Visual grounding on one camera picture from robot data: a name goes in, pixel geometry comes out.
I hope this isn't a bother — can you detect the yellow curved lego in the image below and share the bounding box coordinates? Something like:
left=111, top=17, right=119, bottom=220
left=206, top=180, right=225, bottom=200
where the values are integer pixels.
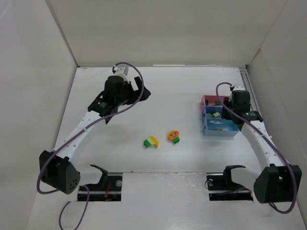
left=147, top=136, right=159, bottom=148

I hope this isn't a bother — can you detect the orange flower print lego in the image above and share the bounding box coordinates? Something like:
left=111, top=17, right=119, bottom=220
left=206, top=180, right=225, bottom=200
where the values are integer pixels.
left=167, top=130, right=179, bottom=141

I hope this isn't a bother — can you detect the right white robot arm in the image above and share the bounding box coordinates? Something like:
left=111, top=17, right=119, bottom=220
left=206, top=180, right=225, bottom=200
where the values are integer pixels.
left=222, top=86, right=302, bottom=205

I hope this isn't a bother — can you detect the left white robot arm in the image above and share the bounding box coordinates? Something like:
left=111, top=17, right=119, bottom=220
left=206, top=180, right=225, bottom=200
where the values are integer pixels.
left=36, top=72, right=151, bottom=195

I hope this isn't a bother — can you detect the light blue container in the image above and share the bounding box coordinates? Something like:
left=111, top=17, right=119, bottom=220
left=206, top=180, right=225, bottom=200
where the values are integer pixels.
left=202, top=117, right=239, bottom=138

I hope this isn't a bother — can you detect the purple-blue container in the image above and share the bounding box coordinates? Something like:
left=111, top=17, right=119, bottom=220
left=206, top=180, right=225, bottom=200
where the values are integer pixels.
left=201, top=105, right=223, bottom=119

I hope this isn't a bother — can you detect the pink container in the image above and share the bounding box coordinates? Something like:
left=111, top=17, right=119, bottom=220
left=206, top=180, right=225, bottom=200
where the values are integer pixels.
left=201, top=95, right=228, bottom=108

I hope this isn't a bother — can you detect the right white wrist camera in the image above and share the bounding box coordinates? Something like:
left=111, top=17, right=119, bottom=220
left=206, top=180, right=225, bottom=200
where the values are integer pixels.
left=230, top=84, right=246, bottom=92

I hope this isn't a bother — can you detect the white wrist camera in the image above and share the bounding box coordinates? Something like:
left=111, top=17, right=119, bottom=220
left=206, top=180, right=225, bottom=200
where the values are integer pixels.
left=112, top=66, right=129, bottom=79
left=230, top=84, right=246, bottom=92

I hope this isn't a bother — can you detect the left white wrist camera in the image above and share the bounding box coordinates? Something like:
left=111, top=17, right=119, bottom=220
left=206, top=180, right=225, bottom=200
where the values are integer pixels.
left=112, top=66, right=129, bottom=79

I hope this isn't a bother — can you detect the aluminium rail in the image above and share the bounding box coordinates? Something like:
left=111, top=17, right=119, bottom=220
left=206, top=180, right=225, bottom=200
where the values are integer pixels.
left=239, top=67, right=261, bottom=114

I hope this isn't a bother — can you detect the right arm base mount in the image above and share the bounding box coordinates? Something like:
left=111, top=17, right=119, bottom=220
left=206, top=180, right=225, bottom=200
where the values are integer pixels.
left=204, top=165, right=253, bottom=201

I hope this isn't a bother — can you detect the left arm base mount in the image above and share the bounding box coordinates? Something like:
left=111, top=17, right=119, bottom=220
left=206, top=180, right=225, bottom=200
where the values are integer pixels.
left=77, top=164, right=123, bottom=202

